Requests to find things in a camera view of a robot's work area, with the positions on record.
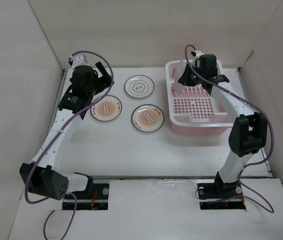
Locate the left orange sunburst plate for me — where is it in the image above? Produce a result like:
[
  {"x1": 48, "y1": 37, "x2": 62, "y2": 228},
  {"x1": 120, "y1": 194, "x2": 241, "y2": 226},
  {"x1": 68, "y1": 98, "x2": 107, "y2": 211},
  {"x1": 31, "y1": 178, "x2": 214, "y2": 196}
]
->
[{"x1": 90, "y1": 95, "x2": 123, "y2": 122}]

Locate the orange sunburst plate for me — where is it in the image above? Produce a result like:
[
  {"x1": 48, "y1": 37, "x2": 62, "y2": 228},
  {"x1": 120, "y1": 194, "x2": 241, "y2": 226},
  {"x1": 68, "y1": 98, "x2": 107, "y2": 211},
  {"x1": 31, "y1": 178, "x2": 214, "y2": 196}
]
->
[
  {"x1": 90, "y1": 95, "x2": 123, "y2": 122},
  {"x1": 131, "y1": 104, "x2": 165, "y2": 134}
]

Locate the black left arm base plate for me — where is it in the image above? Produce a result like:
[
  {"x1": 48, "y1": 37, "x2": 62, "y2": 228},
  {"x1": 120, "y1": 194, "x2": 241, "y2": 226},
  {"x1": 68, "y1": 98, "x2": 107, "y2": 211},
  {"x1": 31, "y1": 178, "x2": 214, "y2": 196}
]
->
[{"x1": 74, "y1": 182, "x2": 110, "y2": 211}]

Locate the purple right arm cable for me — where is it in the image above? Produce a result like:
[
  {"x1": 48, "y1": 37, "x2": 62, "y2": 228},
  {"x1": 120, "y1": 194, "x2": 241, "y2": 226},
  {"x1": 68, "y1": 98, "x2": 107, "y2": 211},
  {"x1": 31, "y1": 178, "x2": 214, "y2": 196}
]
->
[{"x1": 184, "y1": 44, "x2": 275, "y2": 214}]

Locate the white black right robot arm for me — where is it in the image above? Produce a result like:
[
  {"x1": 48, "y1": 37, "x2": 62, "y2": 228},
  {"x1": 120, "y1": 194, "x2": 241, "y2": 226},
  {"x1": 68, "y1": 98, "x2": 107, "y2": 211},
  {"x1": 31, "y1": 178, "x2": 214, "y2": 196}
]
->
[{"x1": 178, "y1": 51, "x2": 268, "y2": 200}]

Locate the black rimmed flower plate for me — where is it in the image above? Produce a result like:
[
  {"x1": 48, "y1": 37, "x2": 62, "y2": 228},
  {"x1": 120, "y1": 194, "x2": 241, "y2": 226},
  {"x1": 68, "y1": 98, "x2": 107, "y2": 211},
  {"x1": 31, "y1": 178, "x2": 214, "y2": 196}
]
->
[{"x1": 124, "y1": 75, "x2": 155, "y2": 99}]

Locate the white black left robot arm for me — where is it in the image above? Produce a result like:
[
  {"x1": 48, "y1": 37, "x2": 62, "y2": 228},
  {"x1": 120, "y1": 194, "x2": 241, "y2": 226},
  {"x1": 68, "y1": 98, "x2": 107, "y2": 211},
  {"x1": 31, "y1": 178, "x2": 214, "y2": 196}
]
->
[{"x1": 19, "y1": 62, "x2": 114, "y2": 200}]

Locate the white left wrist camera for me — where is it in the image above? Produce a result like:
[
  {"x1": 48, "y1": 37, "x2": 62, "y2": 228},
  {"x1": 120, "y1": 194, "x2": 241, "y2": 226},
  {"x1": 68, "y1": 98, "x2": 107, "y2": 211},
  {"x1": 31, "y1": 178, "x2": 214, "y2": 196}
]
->
[{"x1": 68, "y1": 53, "x2": 88, "y2": 69}]

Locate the right orange sunburst plate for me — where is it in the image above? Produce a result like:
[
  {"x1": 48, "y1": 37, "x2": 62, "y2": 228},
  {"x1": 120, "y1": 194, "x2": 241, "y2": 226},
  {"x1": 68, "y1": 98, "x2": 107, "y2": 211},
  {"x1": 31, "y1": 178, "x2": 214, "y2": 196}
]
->
[{"x1": 131, "y1": 104, "x2": 165, "y2": 134}]

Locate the white pink dish rack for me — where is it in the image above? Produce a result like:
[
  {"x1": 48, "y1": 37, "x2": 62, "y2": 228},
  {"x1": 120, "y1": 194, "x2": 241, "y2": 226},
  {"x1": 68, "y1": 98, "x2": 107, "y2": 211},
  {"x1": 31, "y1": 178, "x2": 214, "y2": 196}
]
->
[{"x1": 164, "y1": 60, "x2": 233, "y2": 135}]

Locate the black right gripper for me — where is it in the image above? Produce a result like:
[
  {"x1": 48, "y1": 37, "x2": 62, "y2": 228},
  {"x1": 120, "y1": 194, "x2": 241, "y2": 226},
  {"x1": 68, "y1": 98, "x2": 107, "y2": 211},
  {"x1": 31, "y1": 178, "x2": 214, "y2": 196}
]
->
[{"x1": 178, "y1": 63, "x2": 205, "y2": 87}]

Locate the green rimmed white plate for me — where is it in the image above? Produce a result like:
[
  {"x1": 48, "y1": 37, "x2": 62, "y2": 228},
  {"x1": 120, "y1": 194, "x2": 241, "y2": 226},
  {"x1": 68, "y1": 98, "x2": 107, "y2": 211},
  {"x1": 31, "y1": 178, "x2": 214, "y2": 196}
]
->
[{"x1": 174, "y1": 60, "x2": 188, "y2": 96}]

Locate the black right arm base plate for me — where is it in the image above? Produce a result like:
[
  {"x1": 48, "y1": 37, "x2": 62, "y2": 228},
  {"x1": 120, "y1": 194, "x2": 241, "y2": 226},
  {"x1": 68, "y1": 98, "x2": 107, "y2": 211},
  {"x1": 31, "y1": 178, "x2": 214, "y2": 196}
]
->
[{"x1": 196, "y1": 182, "x2": 246, "y2": 210}]

